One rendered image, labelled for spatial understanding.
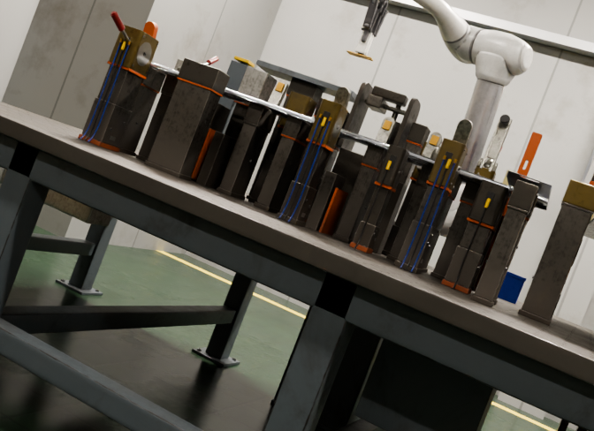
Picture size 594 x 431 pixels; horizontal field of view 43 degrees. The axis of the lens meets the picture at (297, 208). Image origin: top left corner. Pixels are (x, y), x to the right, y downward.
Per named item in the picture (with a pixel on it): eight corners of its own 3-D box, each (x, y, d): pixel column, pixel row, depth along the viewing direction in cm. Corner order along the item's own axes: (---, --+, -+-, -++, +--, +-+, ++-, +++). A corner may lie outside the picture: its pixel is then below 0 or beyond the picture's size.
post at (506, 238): (469, 298, 169) (517, 178, 168) (471, 298, 174) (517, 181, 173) (491, 307, 167) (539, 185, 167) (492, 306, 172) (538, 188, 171)
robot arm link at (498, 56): (430, 227, 294) (478, 247, 281) (408, 226, 282) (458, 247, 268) (494, 33, 280) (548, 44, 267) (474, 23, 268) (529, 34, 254)
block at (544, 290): (517, 313, 188) (570, 177, 187) (518, 312, 196) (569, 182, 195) (549, 326, 185) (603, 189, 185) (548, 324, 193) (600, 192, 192)
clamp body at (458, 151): (389, 265, 188) (440, 134, 187) (397, 266, 199) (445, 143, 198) (414, 275, 186) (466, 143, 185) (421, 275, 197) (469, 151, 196)
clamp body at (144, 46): (70, 137, 220) (115, 19, 219) (96, 145, 233) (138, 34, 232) (94, 146, 217) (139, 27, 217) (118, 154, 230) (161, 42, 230)
